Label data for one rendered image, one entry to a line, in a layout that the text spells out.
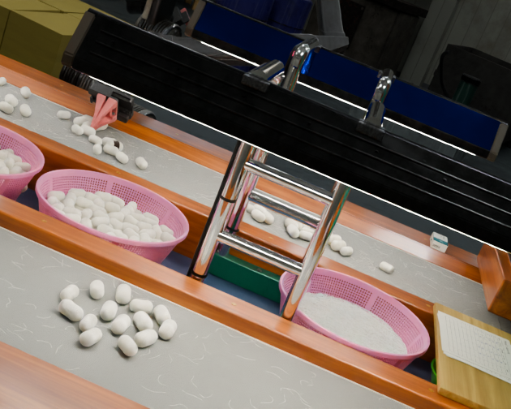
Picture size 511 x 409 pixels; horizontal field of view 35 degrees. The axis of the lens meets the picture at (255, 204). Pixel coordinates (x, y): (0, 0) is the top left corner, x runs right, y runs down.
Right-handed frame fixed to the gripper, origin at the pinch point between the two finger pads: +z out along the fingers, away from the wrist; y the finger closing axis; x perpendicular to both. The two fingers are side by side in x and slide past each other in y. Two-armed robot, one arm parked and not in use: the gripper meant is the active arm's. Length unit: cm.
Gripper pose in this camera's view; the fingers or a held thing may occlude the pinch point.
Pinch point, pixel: (92, 127)
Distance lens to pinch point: 180.8
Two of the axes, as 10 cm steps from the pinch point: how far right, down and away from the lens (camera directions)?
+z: -3.8, 7.5, -5.4
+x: -1.6, 5.2, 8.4
